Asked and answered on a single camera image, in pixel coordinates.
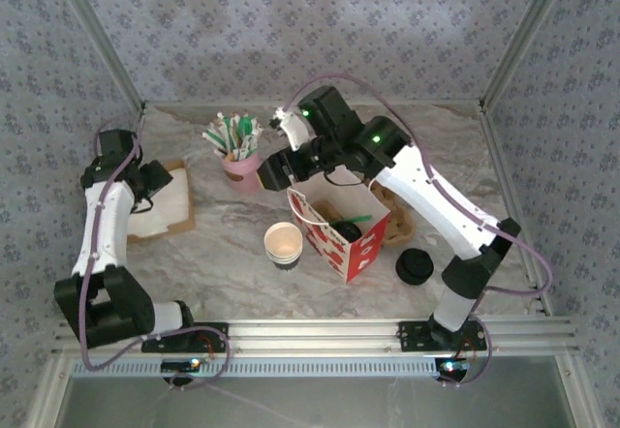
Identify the stack of black lids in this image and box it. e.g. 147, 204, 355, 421
395, 248, 434, 287

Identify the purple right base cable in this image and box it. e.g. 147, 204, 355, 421
435, 316, 495, 389

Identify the pink straw holder cup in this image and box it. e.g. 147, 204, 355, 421
218, 150, 265, 196

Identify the red white paper bag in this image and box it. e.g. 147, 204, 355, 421
286, 168, 392, 284

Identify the stack of pulp cup carriers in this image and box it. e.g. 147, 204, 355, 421
370, 180, 417, 249

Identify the green white wrapped straw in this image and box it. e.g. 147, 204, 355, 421
201, 129, 230, 153
241, 125, 265, 158
240, 114, 257, 156
214, 111, 234, 161
231, 113, 245, 161

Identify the aluminium mounting rail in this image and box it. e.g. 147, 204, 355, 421
52, 319, 580, 355

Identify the grey slotted cable duct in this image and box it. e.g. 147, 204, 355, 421
72, 355, 450, 380

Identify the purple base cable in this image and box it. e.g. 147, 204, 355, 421
144, 335, 229, 393
435, 316, 495, 389

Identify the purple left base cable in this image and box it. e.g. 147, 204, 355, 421
144, 335, 229, 393

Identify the aluminium frame post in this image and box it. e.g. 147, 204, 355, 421
47, 0, 149, 112
479, 0, 580, 112

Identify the left controller board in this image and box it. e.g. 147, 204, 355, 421
161, 357, 204, 374

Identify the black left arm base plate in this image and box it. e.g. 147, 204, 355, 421
141, 320, 230, 354

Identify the right controller board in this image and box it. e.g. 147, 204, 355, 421
435, 357, 474, 376

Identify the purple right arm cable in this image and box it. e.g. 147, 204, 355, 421
283, 73, 554, 313

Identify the controller board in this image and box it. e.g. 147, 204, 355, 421
161, 357, 204, 374
435, 357, 474, 376

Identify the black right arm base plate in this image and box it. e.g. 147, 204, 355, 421
397, 320, 490, 354

